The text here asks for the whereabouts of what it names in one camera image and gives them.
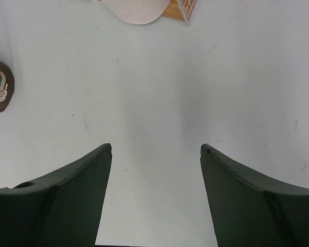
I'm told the unwrapped white paper roll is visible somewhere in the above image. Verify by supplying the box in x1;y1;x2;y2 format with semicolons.
101;0;170;25

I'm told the white wire wooden shelf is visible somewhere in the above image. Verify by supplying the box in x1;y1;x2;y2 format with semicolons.
161;0;200;26

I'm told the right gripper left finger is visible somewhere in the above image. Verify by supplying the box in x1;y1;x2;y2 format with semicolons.
0;144;112;246

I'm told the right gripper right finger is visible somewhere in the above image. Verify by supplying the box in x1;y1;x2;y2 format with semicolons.
200;144;309;246

